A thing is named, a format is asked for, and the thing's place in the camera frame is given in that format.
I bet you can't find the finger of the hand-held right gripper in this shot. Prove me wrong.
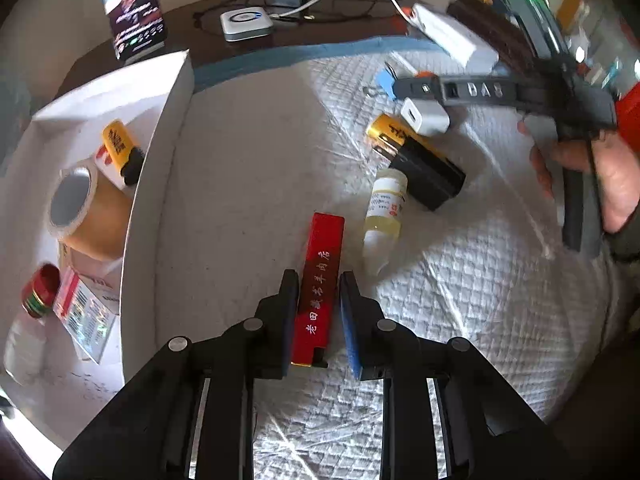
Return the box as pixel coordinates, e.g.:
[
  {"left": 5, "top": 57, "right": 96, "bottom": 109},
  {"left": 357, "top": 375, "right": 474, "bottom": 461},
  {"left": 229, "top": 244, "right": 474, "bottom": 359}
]
[{"left": 392, "top": 75, "right": 533, "bottom": 111}]

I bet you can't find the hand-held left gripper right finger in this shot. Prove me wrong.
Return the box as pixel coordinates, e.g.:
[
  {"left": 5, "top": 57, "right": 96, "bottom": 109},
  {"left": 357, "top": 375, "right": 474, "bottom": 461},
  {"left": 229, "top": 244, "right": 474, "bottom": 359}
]
[{"left": 339, "top": 271, "right": 588, "bottom": 480}]

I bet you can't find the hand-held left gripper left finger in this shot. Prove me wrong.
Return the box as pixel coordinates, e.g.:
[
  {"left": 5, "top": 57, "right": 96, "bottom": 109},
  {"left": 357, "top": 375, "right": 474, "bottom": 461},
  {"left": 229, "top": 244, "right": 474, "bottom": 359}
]
[{"left": 52, "top": 269, "right": 301, "bottom": 480}]

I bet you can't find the white cube charger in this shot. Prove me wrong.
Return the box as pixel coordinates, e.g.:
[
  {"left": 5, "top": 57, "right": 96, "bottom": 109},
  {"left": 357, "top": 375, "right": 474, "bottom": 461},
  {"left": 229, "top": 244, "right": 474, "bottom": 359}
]
[{"left": 400, "top": 97, "right": 451, "bottom": 136}]

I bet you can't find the red lighter case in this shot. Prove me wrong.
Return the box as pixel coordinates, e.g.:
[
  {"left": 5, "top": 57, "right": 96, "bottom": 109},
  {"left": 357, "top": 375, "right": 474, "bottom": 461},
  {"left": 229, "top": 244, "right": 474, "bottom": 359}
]
[{"left": 291, "top": 212, "right": 346, "bottom": 368}]

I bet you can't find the black wall charger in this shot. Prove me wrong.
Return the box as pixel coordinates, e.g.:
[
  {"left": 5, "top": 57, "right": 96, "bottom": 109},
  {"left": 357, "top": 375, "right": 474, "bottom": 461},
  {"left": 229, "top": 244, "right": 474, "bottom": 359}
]
[{"left": 389, "top": 136, "right": 467, "bottom": 212}]

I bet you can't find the small yellow liquid bottle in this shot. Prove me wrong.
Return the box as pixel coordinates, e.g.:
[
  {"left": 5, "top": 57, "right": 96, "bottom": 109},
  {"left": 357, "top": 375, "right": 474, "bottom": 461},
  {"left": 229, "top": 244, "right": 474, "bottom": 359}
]
[{"left": 363, "top": 167, "right": 407, "bottom": 277}]

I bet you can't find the white cardboard box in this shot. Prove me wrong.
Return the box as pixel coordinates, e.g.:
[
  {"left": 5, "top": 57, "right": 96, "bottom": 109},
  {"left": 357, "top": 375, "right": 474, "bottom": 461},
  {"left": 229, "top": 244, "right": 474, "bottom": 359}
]
[{"left": 0, "top": 49, "right": 196, "bottom": 448}]

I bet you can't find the small white red carton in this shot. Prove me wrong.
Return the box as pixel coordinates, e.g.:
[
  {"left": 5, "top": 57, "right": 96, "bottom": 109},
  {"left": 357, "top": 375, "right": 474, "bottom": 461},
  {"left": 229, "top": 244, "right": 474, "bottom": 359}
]
[{"left": 52, "top": 266, "right": 122, "bottom": 365}]

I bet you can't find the brown tape roll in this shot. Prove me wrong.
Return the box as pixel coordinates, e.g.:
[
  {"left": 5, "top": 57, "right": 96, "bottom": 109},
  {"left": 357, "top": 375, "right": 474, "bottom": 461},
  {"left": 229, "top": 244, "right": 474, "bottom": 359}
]
[{"left": 47, "top": 165, "right": 135, "bottom": 262}]

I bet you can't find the white plastic bottle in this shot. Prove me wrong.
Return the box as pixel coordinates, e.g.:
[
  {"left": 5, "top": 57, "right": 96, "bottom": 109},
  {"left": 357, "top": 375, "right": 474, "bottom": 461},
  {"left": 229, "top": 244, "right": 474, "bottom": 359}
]
[{"left": 2, "top": 310, "right": 51, "bottom": 386}]

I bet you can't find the person's right hand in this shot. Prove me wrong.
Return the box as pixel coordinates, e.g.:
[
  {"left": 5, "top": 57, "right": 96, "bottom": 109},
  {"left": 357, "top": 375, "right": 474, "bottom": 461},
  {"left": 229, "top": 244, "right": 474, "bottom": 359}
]
[{"left": 517, "top": 115, "right": 640, "bottom": 235}]

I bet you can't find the white power bank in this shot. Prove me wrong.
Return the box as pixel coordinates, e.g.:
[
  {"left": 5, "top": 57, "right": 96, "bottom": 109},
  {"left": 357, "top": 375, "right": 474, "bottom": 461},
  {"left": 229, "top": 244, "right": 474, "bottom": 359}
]
[{"left": 400, "top": 2, "right": 498, "bottom": 68}]

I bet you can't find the dark wooden table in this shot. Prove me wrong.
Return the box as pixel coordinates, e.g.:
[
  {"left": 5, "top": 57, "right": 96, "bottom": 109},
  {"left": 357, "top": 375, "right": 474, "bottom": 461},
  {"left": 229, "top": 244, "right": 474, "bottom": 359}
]
[{"left": 55, "top": 0, "right": 501, "bottom": 96}]

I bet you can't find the smartphone with lit screen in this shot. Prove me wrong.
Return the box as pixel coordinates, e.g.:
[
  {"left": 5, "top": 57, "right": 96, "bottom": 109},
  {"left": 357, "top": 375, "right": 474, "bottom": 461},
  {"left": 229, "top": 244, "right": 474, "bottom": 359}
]
[{"left": 99, "top": 0, "right": 168, "bottom": 61}]

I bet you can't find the white round wireless charger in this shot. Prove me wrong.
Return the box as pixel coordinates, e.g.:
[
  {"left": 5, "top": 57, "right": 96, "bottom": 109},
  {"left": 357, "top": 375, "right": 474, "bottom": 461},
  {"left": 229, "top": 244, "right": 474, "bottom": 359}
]
[{"left": 220, "top": 6, "right": 275, "bottom": 42}]

